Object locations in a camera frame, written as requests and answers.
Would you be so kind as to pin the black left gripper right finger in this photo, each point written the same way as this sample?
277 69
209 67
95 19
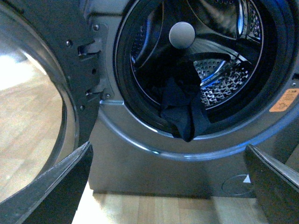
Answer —
276 186

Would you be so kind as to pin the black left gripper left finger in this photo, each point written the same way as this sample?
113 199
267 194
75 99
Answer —
54 196

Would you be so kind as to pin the dark navy clothes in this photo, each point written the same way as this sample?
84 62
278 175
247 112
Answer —
181 103

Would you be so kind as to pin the grey front-load washing machine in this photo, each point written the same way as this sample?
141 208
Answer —
135 150

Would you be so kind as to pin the open washing machine door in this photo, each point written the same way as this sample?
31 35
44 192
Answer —
57 35

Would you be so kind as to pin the orange warning sticker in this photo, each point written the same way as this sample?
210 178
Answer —
285 101

